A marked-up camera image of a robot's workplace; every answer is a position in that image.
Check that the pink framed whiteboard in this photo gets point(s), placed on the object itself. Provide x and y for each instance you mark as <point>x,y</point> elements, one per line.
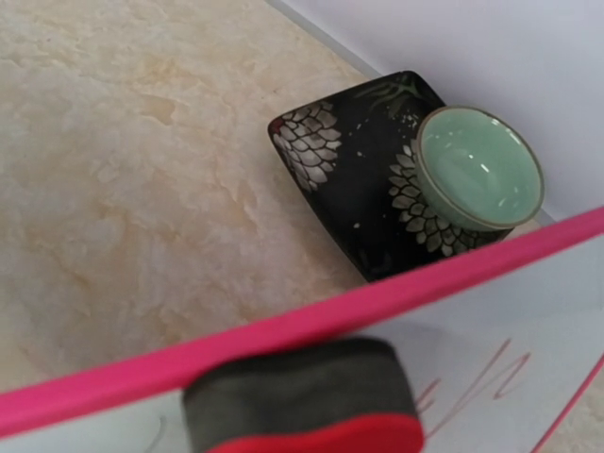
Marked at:
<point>498,345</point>

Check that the green ceramic bowl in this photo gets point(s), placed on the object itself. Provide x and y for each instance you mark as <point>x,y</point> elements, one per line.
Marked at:
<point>476,171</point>

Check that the black floral square plate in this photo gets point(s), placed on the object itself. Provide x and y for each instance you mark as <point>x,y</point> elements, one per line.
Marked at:
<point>350,155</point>

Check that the red whiteboard eraser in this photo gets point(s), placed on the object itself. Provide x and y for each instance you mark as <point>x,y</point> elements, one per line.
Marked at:
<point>351,395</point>

